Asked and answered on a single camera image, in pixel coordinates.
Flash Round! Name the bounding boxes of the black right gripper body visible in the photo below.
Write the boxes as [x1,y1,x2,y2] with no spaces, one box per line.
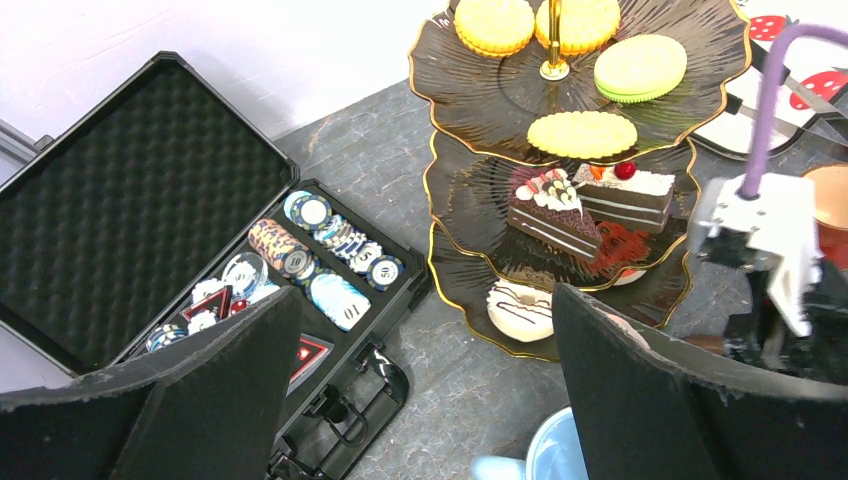
[723,261,847,385]

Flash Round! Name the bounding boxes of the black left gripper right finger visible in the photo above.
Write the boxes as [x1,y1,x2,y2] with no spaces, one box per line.
[553,284,847,479]

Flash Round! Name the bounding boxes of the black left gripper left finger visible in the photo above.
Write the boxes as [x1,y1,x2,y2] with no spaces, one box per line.
[1,287,304,479]

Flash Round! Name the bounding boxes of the light blue mug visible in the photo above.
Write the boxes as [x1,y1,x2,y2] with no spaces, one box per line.
[470,407,589,480]

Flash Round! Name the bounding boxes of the white chocolate striped toy donut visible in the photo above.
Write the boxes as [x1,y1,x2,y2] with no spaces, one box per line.
[487,280,554,343]

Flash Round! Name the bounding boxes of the red strawberry toy tart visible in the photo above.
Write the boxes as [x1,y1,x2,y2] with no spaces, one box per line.
[587,221,650,279]

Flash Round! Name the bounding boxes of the small orange brown cup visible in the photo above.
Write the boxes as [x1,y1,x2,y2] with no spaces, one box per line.
[802,163,848,271]

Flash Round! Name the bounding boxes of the strawberry layer cake slice toy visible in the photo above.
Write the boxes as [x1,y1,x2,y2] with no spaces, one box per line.
[573,162,675,233]

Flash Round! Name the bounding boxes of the chocolate cake slice toy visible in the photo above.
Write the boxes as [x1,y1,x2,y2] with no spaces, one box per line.
[506,168,602,263]

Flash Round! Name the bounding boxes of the three-tier black gold cake stand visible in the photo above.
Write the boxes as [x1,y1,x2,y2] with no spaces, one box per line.
[409,1,751,361]

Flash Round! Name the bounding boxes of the orange toy macaron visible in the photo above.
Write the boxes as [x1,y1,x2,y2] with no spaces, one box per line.
[454,0,535,58]
[559,0,621,56]
[526,111,638,160]

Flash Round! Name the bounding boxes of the green toy macaron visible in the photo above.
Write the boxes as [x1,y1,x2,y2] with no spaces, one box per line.
[594,34,688,103]

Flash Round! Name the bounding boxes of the dark brown wooden coaster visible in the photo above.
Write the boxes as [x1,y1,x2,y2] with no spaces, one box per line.
[683,335,726,357]

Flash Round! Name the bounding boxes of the black handled metal tongs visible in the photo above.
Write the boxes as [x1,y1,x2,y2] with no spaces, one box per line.
[700,33,847,157]

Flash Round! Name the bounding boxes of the red triangle dealer plaque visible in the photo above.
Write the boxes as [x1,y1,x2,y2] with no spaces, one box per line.
[287,334,334,395]

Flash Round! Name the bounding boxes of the black poker chip case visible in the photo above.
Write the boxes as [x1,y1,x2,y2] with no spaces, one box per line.
[1,52,430,479]

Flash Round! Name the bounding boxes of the cream strawberry serving tray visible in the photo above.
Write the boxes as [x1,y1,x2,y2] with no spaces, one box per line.
[691,0,847,159]

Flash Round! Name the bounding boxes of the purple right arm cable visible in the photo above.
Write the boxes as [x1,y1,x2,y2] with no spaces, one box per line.
[738,21,848,201]

